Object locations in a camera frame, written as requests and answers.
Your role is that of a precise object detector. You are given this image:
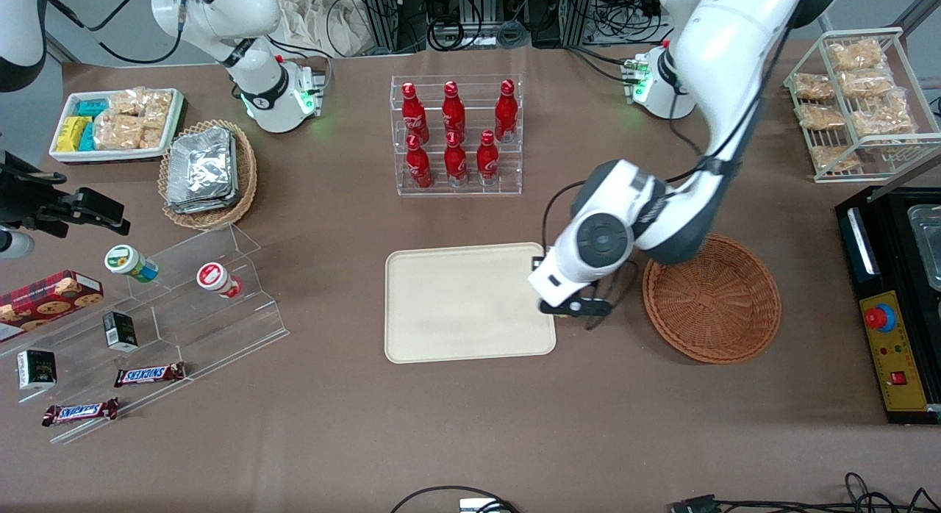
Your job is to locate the light wicker basket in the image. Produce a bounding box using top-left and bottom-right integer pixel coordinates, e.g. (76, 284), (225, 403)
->
(158, 120), (258, 231)

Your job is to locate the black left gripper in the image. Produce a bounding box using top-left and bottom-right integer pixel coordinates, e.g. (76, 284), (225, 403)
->
(539, 296), (612, 320)

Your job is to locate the small black box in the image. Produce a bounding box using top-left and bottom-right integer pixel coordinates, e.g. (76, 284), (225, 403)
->
(17, 349), (58, 391)
(102, 312), (140, 352)

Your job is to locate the round brown wicker basket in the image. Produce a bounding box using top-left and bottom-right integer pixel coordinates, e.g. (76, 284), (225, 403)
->
(643, 233), (782, 365)

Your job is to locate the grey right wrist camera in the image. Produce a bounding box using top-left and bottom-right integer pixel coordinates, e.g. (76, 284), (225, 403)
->
(0, 231), (35, 260)

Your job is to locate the red cola bottle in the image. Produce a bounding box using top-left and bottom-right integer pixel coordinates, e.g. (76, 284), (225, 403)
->
(476, 130), (501, 187)
(406, 134), (434, 190)
(442, 81), (467, 140)
(401, 82), (430, 143)
(444, 132), (469, 188)
(494, 79), (519, 144)

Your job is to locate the brown snickers bar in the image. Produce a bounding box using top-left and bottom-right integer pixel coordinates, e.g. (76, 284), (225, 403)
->
(41, 398), (120, 427)
(114, 362), (187, 388)

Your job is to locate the steel pan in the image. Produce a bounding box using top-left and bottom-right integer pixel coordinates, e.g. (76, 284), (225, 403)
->
(907, 204), (941, 291)

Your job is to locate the black connector with cables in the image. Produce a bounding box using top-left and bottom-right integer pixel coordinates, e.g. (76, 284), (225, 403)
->
(668, 472), (941, 513)

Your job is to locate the clear acrylic step display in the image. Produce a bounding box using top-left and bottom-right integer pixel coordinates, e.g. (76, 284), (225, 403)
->
(0, 224), (290, 445)

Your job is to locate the red lid yogurt cup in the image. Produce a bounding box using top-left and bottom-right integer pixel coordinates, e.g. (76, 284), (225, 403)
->
(196, 262), (244, 300)

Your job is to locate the white wire rack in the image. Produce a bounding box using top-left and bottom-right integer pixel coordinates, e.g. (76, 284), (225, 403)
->
(783, 26), (941, 184)

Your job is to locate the silver foil container stack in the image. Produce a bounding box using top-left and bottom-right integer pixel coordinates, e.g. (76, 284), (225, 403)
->
(166, 127), (238, 215)

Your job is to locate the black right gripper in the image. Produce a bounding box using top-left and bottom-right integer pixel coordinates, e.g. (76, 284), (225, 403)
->
(0, 151), (131, 238)

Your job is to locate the clear acrylic bottle rack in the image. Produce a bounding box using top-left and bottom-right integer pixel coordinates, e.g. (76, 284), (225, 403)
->
(390, 74), (523, 197)

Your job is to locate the black looped cable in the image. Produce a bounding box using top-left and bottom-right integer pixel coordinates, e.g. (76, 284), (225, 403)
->
(390, 485), (520, 513)

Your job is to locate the black control box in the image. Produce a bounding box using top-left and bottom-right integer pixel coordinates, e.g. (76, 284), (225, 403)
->
(835, 184), (941, 426)

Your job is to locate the yellow snack packet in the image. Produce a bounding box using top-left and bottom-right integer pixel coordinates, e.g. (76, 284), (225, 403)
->
(57, 116), (91, 153)

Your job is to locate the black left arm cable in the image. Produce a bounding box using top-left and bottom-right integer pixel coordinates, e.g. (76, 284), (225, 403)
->
(543, 28), (795, 331)

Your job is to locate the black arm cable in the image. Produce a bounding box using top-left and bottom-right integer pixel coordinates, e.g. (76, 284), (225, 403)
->
(543, 28), (795, 331)
(46, 0), (185, 65)

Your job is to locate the red emergency stop button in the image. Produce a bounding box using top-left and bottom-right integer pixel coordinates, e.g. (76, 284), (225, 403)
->
(865, 304), (898, 334)

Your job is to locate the red cookie box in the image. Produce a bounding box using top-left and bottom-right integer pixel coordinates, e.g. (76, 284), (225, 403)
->
(0, 270), (104, 344)

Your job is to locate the clear bag of pastry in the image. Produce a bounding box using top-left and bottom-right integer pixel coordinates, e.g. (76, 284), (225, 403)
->
(840, 69), (897, 99)
(828, 40), (886, 72)
(792, 73), (836, 101)
(812, 145), (862, 173)
(796, 104), (847, 131)
(851, 93), (917, 137)

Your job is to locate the white rectangular snack tray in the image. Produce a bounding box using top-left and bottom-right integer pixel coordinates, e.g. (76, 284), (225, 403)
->
(49, 88), (185, 164)

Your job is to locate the beige cloth bag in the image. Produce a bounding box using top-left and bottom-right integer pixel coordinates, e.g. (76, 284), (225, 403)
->
(278, 0), (370, 58)

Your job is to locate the cream plastic serving tray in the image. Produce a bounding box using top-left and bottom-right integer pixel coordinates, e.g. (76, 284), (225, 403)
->
(384, 242), (557, 365)

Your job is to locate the green lid yogurt cup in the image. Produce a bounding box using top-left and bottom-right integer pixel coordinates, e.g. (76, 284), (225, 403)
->
(104, 245), (160, 283)

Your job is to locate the background cable bundle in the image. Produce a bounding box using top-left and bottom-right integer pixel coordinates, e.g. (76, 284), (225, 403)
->
(357, 0), (666, 55)

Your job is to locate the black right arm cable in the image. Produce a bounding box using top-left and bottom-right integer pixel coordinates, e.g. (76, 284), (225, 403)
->
(46, 0), (185, 65)

